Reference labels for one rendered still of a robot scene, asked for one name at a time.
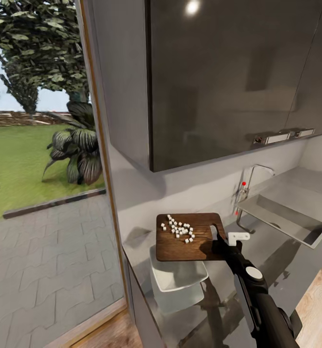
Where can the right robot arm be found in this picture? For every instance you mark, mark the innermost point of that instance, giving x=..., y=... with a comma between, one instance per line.
x=268, y=323

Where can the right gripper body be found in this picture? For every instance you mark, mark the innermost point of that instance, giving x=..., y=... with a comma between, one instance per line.
x=221, y=247

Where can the dishwasher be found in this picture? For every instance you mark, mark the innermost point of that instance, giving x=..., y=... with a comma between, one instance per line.
x=296, y=323

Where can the fixed window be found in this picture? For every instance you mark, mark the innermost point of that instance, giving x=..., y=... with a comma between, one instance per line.
x=61, y=277

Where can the drop in sink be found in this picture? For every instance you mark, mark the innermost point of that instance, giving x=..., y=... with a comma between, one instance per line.
x=290, y=208

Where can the bowl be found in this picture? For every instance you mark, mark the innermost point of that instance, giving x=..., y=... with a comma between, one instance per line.
x=176, y=275

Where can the cutting board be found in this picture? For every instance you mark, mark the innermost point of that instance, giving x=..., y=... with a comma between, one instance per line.
x=170, y=248

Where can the cabinet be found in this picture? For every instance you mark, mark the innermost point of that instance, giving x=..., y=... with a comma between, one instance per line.
x=186, y=81

